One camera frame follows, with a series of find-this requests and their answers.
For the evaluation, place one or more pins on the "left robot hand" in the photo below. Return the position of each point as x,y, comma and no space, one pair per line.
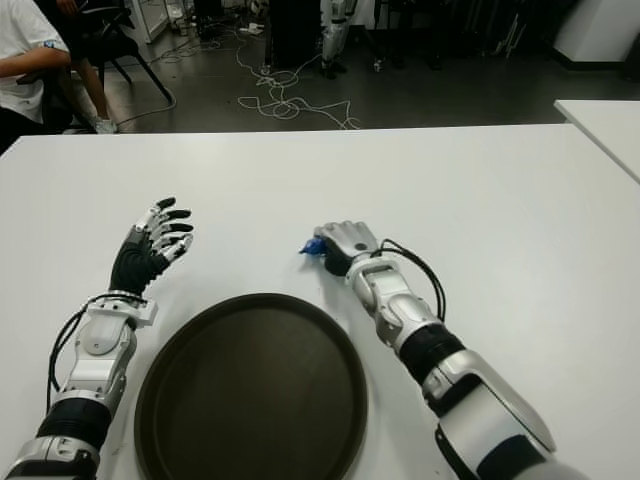
132,265

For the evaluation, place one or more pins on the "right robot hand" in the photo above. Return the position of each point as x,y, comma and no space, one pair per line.
350,240

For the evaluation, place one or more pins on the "blue Oreo cookie pack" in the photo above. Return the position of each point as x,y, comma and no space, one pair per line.
314,247

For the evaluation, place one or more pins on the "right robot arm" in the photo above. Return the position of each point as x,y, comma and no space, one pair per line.
415,315

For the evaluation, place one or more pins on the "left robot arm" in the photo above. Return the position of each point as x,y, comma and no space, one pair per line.
100,345

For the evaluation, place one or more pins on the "round dark brown tray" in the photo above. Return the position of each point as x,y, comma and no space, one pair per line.
250,390

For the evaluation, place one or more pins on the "silver humanoid robot leg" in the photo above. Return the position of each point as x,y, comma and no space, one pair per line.
334,40

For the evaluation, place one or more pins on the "black wheeled cabinet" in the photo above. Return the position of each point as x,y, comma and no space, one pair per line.
295,35

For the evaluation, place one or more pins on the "black office chair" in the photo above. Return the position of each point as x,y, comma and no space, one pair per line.
117,45

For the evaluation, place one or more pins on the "white power strip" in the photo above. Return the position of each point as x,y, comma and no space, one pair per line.
252,29

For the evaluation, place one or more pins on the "person in white shirt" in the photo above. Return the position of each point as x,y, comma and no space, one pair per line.
20,60

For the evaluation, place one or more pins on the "white side table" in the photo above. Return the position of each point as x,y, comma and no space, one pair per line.
607,125

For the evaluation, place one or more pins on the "white cabinet with black base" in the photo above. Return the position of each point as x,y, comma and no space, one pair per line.
595,30

